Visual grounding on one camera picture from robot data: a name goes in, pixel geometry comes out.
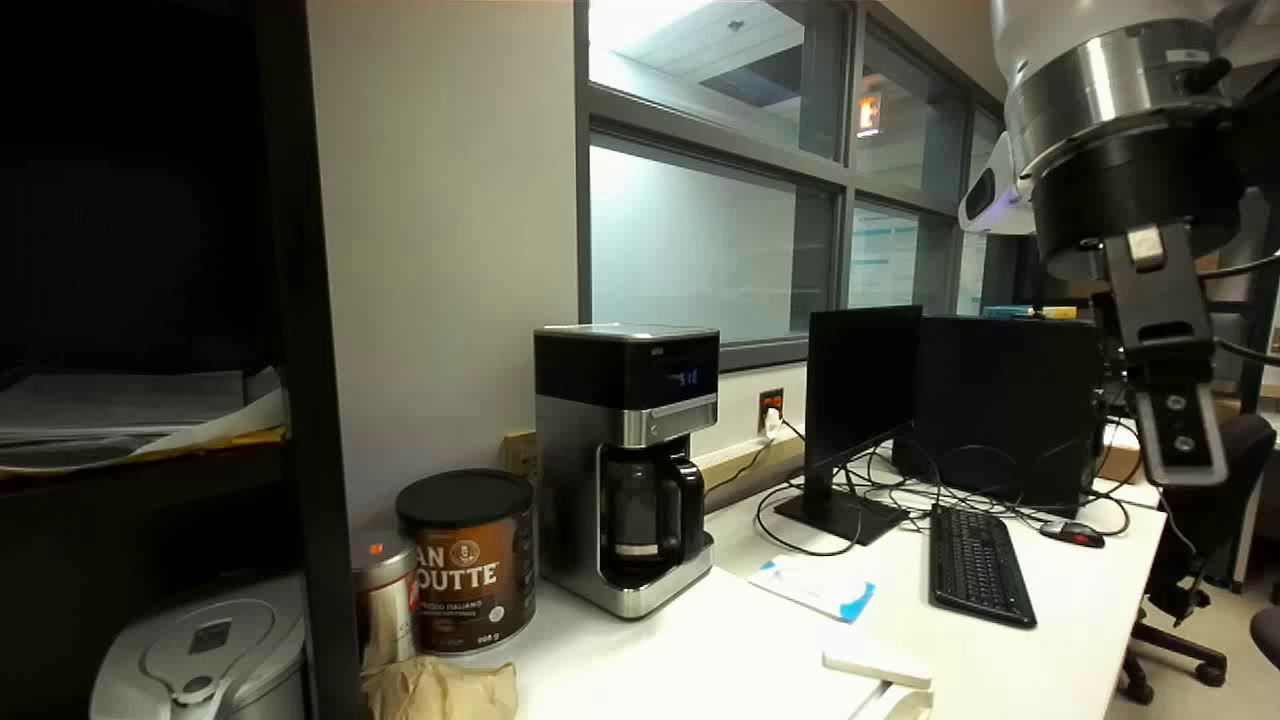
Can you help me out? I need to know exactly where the small steel canister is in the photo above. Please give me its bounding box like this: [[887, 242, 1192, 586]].
[[348, 533, 422, 672]]

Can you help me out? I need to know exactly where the black shelving unit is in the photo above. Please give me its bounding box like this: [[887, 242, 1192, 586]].
[[0, 0, 369, 720]]

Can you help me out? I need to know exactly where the white silver countertop appliance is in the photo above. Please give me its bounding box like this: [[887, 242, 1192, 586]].
[[88, 571, 316, 720]]

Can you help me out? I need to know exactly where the black computer mouse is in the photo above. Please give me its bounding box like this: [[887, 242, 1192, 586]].
[[1050, 521, 1108, 552]]

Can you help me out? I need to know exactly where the brown cardboard box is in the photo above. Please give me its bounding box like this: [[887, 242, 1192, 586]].
[[1091, 422, 1160, 487]]

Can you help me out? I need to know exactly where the black computer keyboard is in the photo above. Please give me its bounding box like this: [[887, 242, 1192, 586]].
[[926, 499, 1043, 633]]

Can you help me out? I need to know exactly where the black office chair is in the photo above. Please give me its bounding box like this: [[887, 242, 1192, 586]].
[[1118, 406, 1280, 707]]

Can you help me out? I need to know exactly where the crumpled brown paper bag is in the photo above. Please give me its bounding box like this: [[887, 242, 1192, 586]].
[[359, 652, 523, 720]]

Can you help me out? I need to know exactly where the glass coffee carafe black handle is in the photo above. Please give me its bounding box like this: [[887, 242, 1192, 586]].
[[597, 444, 707, 590]]

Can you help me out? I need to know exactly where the large black computer monitor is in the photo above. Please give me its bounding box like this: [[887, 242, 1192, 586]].
[[894, 312, 1108, 521]]

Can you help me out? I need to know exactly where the brown Van Houtte coffee can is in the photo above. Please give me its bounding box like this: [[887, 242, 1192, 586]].
[[393, 469, 539, 656]]

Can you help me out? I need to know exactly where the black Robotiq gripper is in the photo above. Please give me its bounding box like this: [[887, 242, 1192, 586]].
[[1031, 114, 1255, 492]]

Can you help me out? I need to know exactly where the stack of papers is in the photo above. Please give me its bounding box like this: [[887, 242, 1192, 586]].
[[0, 362, 298, 478]]

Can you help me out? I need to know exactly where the white blue paper envelope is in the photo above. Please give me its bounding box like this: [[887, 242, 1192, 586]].
[[743, 547, 885, 629]]

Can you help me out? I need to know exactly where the black power cable loop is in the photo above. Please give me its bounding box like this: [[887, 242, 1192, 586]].
[[747, 406, 874, 562]]

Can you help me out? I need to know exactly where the white flat box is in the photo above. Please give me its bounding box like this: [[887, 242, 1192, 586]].
[[816, 643, 942, 720]]

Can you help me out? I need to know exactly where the black steel drip coffee maker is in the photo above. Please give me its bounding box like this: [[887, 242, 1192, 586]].
[[534, 319, 726, 625]]

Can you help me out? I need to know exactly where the black computer monitor on stand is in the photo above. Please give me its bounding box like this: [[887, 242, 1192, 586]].
[[773, 303, 928, 547]]

